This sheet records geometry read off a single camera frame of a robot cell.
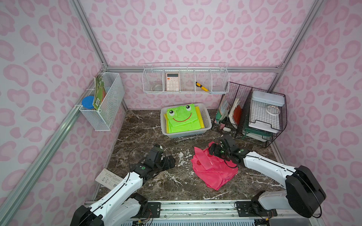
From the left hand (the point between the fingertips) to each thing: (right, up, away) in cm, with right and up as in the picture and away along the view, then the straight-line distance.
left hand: (171, 160), depth 82 cm
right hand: (+25, +5, +5) cm, 26 cm away
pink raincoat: (+26, -7, +2) cm, 27 cm away
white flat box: (+54, +24, +4) cm, 59 cm away
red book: (+45, +27, +19) cm, 56 cm away
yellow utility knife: (+19, +46, +14) cm, 52 cm away
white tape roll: (+64, +28, +7) cm, 70 cm away
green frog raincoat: (+6, +24, +18) cm, 31 cm away
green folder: (+38, +31, +29) cm, 57 cm away
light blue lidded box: (+68, +38, +14) cm, 79 cm away
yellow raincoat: (+19, +25, +18) cm, 36 cm away
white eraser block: (+39, +17, +21) cm, 47 cm away
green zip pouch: (+49, +17, +11) cm, 53 cm away
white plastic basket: (+24, +26, +20) cm, 40 cm away
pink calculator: (0, +49, +10) cm, 50 cm away
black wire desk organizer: (+53, +43, +24) cm, 73 cm away
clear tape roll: (-10, +45, +11) cm, 47 cm away
